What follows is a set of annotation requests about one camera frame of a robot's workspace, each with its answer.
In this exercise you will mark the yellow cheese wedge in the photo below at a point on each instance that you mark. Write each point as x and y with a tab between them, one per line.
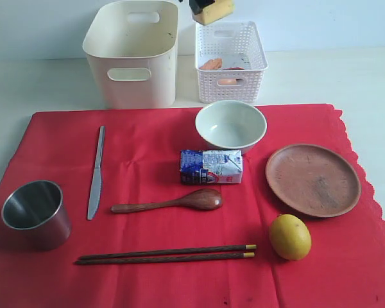
215	12

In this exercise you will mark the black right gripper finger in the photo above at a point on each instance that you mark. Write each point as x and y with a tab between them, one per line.
197	6

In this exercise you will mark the yellow lemon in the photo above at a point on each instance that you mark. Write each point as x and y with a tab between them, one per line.
290	237

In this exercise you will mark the stainless steel cup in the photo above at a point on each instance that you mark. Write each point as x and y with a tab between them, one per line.
36	210

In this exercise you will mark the white ceramic bowl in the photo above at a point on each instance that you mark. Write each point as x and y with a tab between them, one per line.
231	125

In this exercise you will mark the red table cloth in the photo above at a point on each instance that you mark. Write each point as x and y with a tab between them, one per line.
140	163

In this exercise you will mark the blue white milk carton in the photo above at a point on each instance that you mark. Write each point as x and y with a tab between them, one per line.
211	167

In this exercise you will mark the upper dark wooden chopstick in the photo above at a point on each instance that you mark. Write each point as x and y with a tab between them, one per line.
227	248

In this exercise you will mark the brown egg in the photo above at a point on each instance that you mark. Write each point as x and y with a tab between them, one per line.
227	82

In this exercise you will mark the steel table knife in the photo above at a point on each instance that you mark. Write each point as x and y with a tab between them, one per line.
96	184

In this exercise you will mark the cream plastic bin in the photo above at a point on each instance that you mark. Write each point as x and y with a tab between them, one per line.
131	47

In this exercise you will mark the lower dark wooden chopstick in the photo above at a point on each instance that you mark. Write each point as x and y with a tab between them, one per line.
184	258

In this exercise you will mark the brown wooden spoon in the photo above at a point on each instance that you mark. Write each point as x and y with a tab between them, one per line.
202	199

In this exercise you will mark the dark wooden chopstick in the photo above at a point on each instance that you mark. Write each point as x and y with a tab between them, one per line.
227	248
184	258

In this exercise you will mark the white perforated basket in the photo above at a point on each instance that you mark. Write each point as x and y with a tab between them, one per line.
238	44

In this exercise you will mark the brown wooden plate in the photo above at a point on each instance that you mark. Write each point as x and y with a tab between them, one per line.
313	180

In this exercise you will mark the fried chicken nugget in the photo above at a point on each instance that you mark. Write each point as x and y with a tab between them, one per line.
212	65

